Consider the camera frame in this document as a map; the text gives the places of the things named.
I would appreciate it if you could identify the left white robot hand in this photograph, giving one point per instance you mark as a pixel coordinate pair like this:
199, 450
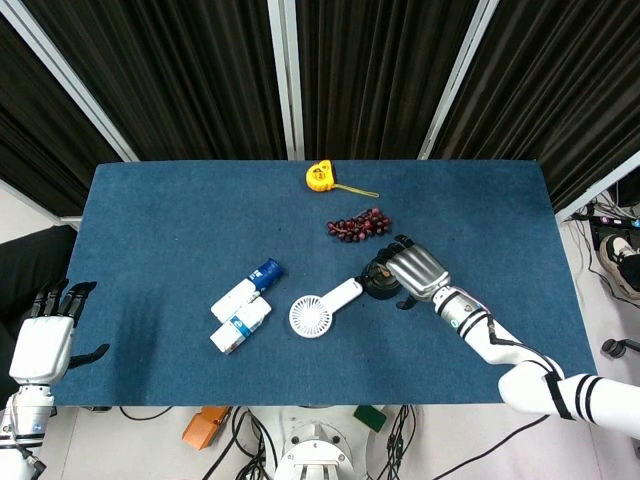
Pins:
42, 347

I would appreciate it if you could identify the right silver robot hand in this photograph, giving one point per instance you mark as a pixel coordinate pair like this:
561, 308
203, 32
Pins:
417, 272

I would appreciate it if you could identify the black round object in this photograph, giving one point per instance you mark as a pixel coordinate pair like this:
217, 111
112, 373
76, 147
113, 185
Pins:
381, 290

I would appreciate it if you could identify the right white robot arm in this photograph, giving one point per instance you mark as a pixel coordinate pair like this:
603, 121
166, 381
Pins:
500, 347

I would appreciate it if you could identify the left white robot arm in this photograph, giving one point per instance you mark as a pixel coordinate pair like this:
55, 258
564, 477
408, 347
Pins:
25, 415

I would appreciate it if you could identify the red grape bunch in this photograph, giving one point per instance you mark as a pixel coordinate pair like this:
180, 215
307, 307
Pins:
357, 227

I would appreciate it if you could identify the white handheld fan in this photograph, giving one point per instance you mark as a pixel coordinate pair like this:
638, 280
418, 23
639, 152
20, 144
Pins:
312, 316

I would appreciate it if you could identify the yellow tape measure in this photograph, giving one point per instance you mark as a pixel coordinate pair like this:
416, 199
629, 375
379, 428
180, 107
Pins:
318, 176

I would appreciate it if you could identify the green block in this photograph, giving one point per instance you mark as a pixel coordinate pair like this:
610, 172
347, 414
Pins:
370, 417

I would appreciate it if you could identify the orange box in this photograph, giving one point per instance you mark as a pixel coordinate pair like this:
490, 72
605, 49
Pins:
202, 427

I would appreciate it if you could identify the white bottle with blue cap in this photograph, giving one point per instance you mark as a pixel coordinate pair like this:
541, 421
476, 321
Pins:
237, 298

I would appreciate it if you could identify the white strawberry yogurt bottle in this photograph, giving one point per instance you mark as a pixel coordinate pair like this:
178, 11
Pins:
239, 328

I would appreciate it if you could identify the black power strip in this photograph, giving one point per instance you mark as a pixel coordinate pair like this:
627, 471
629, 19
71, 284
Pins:
607, 220

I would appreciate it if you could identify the white robot torso base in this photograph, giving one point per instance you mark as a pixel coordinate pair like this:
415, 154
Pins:
320, 445

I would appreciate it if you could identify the blue table cloth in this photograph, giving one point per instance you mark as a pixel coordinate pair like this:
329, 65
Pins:
200, 225

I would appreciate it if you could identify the black pleated curtain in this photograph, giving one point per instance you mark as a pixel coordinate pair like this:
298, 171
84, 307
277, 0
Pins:
175, 75
375, 75
35, 125
550, 90

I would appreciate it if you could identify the black and white sneaker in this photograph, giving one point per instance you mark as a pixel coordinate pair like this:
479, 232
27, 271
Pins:
620, 260

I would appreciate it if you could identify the black chair caster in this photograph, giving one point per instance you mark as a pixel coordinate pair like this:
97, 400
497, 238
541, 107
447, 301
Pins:
617, 346

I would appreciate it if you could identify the white frame post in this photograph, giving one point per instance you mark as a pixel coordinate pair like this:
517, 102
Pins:
287, 80
75, 85
597, 192
452, 85

